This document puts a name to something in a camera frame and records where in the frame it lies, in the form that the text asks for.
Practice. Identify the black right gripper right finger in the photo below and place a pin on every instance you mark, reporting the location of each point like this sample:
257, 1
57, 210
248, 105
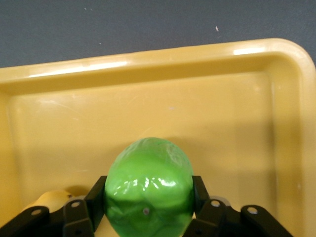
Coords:
214, 212

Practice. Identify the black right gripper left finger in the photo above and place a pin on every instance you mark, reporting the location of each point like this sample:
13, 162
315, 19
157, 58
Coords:
76, 212

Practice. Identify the yellow potato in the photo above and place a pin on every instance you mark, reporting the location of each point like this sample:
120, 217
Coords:
53, 200

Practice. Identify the green apple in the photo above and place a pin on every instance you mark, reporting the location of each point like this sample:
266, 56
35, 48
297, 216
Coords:
148, 187

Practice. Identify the yellow plastic tray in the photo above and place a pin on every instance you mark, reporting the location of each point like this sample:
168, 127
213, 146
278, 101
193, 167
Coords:
158, 111

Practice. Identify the dark grey table mat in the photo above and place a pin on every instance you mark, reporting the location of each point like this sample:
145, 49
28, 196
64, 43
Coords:
148, 24

